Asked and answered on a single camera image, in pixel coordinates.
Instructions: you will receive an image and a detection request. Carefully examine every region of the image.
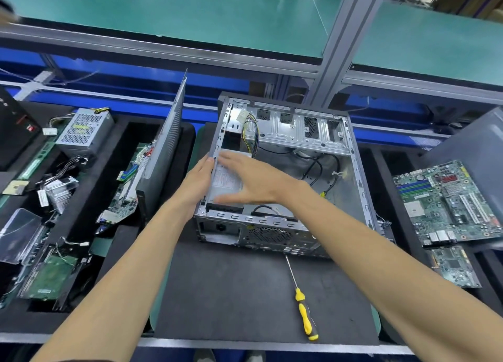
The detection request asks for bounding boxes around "person's left hand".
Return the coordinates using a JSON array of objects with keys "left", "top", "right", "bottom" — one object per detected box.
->
[{"left": 172, "top": 155, "right": 216, "bottom": 218}]

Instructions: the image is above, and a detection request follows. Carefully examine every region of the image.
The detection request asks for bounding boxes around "person's right hand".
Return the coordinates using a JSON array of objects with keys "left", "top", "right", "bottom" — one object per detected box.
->
[{"left": 215, "top": 152, "right": 302, "bottom": 208}]

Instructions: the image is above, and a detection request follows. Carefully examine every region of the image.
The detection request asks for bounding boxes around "grey metal computer case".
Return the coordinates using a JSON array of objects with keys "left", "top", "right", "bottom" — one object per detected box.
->
[{"left": 193, "top": 92, "right": 380, "bottom": 259}]

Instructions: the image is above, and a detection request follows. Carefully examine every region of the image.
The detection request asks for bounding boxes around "person's left forearm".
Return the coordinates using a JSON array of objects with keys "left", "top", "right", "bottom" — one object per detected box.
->
[{"left": 31, "top": 201, "right": 198, "bottom": 362}]

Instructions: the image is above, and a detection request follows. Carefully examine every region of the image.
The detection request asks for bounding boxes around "person's right forearm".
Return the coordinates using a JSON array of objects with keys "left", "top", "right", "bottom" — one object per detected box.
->
[{"left": 284, "top": 179, "right": 503, "bottom": 362}]

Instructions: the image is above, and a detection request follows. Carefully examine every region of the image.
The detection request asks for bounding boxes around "silver power supply with label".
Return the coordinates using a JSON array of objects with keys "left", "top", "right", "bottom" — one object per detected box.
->
[{"left": 206, "top": 149, "right": 257, "bottom": 208}]

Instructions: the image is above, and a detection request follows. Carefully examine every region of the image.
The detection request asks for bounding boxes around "grey perforated case side panel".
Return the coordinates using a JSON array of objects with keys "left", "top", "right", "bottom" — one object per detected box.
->
[{"left": 135, "top": 69, "right": 189, "bottom": 218}]

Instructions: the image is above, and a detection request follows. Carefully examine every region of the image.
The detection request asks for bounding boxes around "green motherboard with blue slots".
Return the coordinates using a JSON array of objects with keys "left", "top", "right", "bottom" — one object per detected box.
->
[{"left": 97, "top": 142, "right": 156, "bottom": 226}]

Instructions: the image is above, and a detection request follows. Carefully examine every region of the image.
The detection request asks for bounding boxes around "black foam work mat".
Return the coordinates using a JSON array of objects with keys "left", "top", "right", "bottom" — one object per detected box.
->
[{"left": 152, "top": 121, "right": 381, "bottom": 346}]

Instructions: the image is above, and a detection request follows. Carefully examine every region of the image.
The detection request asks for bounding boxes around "blue bench beam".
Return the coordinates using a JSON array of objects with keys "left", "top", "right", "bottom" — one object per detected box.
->
[{"left": 0, "top": 47, "right": 452, "bottom": 148}]

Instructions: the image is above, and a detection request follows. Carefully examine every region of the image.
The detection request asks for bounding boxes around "yellow black screwdriver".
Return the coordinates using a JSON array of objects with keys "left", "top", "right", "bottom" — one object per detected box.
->
[{"left": 285, "top": 255, "right": 320, "bottom": 342}]

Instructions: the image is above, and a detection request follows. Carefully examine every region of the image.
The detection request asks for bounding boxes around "black foam parts tray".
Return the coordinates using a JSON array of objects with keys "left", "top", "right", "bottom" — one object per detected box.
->
[
  {"left": 359, "top": 146, "right": 503, "bottom": 344},
  {"left": 0, "top": 101, "right": 196, "bottom": 324}
]

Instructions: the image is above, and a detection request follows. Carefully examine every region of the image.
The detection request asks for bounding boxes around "green memory stick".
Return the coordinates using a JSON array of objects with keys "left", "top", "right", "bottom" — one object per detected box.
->
[{"left": 17, "top": 137, "right": 60, "bottom": 180}]

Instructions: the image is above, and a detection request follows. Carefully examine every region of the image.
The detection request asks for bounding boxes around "large green bench mat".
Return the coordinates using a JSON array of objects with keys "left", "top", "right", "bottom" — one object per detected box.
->
[{"left": 0, "top": 0, "right": 346, "bottom": 60}]

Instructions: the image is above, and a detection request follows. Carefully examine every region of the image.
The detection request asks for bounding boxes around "hard drive with green board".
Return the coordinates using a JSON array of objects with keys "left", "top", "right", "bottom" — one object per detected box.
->
[{"left": 17, "top": 253, "right": 79, "bottom": 302}]

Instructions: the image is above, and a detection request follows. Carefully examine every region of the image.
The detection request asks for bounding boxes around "square processor chip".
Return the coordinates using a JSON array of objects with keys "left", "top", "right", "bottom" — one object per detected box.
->
[{"left": 2, "top": 180, "right": 30, "bottom": 196}]

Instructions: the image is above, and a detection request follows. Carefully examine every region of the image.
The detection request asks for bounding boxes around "black device with red mark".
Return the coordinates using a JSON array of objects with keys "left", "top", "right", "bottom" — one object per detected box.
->
[{"left": 0, "top": 86, "right": 42, "bottom": 171}]

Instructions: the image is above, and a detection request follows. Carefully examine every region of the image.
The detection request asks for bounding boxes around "clear plastic bag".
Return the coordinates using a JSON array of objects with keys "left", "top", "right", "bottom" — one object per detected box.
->
[{"left": 0, "top": 208, "right": 44, "bottom": 265}]

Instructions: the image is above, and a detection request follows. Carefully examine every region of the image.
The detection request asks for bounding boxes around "large green motherboard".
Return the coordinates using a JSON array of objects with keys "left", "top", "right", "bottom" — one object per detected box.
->
[{"left": 392, "top": 160, "right": 503, "bottom": 249}]

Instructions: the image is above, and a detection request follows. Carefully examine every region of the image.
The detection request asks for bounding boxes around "small green circuit board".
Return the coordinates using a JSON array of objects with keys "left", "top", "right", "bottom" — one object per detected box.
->
[{"left": 428, "top": 246, "right": 483, "bottom": 289}]

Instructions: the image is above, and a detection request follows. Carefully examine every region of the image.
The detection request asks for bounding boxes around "grey flat case panel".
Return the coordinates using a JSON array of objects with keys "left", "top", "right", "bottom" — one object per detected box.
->
[{"left": 418, "top": 107, "right": 503, "bottom": 178}]

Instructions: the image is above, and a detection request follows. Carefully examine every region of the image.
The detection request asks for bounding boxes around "coloured wire bundle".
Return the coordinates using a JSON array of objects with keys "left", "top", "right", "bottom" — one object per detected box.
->
[{"left": 240, "top": 112, "right": 261, "bottom": 159}]

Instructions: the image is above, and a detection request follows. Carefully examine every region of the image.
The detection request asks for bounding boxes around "black cable in case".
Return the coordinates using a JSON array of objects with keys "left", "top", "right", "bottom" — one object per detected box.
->
[{"left": 251, "top": 146, "right": 343, "bottom": 218}]

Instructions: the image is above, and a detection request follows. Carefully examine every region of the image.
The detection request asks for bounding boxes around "silver power supply with wires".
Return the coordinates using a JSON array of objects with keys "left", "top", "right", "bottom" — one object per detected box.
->
[{"left": 54, "top": 107, "right": 115, "bottom": 157}]

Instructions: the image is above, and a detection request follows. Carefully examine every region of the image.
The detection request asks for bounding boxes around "black and white cable bundle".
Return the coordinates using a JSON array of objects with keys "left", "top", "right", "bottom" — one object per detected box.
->
[{"left": 36, "top": 155, "right": 88, "bottom": 214}]

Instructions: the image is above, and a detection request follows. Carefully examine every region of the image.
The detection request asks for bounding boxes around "aluminium frame post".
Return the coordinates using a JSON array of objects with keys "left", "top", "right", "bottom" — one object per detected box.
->
[{"left": 314, "top": 0, "right": 390, "bottom": 100}]

